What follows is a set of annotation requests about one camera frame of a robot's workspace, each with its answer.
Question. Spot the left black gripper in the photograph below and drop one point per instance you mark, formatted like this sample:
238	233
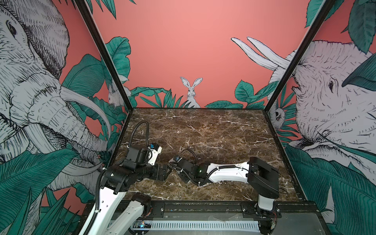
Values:
157	175

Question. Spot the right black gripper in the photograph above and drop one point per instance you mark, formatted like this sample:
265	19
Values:
182	177

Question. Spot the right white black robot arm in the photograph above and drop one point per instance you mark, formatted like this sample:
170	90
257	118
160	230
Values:
262	177

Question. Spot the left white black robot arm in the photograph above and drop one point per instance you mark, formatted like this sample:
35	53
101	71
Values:
112	186

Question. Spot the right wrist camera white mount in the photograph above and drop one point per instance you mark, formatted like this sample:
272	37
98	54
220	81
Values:
174	160

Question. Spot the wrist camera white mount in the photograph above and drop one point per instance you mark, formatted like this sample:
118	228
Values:
174	160
153	151

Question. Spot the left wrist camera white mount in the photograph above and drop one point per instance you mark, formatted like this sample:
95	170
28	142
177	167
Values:
153	151

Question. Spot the white vented cable duct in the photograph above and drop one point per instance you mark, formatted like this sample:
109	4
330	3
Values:
164	225

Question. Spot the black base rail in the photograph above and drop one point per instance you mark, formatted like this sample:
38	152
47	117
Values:
247	209

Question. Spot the left black frame post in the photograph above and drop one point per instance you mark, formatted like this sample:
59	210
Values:
93	29

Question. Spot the black frame post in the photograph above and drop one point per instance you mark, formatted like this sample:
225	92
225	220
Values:
320	17
93	29

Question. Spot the right black frame post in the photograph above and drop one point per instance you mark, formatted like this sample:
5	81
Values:
320	17

